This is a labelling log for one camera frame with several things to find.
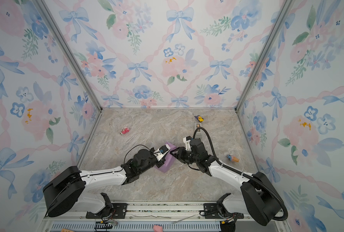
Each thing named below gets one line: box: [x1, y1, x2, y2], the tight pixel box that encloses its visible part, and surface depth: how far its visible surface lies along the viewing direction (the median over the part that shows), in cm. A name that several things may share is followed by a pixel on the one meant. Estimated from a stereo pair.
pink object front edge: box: [153, 224, 164, 232], surface depth 69 cm
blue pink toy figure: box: [226, 154, 240, 163], surface depth 92 cm
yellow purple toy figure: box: [194, 115, 205, 123], surface depth 112 cm
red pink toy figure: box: [119, 126, 130, 135], surface depth 105 cm
